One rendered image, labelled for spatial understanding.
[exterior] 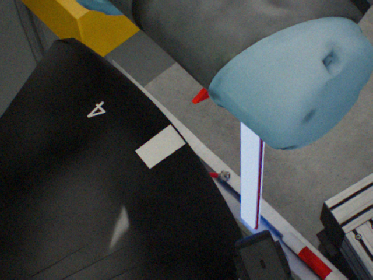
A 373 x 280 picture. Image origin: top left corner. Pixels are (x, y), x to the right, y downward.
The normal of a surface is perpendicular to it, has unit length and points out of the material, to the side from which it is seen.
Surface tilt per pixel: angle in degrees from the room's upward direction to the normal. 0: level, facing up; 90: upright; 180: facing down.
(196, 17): 46
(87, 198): 14
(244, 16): 30
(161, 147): 19
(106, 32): 90
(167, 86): 0
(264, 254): 7
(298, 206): 0
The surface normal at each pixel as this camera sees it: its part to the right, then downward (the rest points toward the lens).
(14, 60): 0.66, 0.62
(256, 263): -0.15, -0.41
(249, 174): -0.74, 0.60
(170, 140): 0.19, -0.29
